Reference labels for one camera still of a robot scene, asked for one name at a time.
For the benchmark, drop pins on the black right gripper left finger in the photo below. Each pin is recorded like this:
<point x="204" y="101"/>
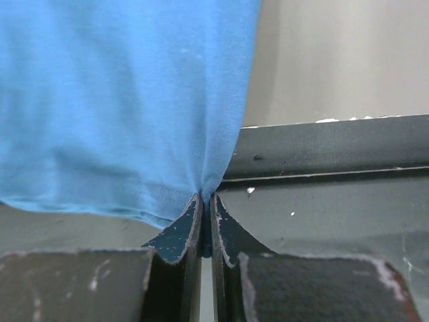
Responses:
<point x="160" y="281"/>

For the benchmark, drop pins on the blue t shirt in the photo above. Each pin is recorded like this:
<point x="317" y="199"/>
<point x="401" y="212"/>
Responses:
<point x="121" y="108"/>

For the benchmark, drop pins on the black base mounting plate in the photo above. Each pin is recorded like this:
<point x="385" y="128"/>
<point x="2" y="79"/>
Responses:
<point x="338" y="188"/>

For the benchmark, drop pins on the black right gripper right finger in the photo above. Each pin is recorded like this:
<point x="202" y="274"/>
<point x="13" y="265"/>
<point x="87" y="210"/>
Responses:
<point x="253" y="283"/>

